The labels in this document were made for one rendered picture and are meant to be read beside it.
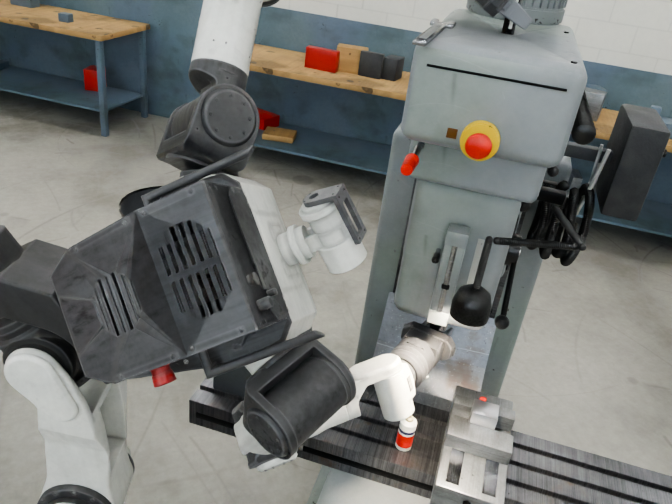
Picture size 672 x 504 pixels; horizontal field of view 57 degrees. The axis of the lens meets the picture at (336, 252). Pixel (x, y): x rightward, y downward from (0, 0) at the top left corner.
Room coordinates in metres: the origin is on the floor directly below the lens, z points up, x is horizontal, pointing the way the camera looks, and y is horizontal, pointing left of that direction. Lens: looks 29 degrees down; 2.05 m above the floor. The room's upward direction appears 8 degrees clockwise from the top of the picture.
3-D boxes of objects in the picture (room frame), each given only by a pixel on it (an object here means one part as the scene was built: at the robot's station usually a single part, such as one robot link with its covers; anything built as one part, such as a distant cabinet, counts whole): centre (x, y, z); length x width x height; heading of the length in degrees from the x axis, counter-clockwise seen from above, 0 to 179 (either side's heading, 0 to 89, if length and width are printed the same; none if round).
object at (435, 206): (1.17, -0.25, 1.47); 0.21 x 0.19 x 0.32; 77
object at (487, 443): (1.07, -0.39, 1.01); 0.15 x 0.06 x 0.04; 76
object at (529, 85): (1.18, -0.25, 1.81); 0.47 x 0.26 x 0.16; 167
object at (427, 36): (1.04, -0.11, 1.89); 0.24 x 0.04 x 0.01; 166
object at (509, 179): (1.20, -0.26, 1.68); 0.34 x 0.24 x 0.10; 167
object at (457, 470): (1.10, -0.40, 0.97); 0.35 x 0.15 x 0.11; 166
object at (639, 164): (1.38, -0.64, 1.62); 0.20 x 0.09 x 0.21; 167
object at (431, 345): (1.08, -0.21, 1.23); 0.13 x 0.12 x 0.10; 63
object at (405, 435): (1.11, -0.23, 0.97); 0.04 x 0.04 x 0.11
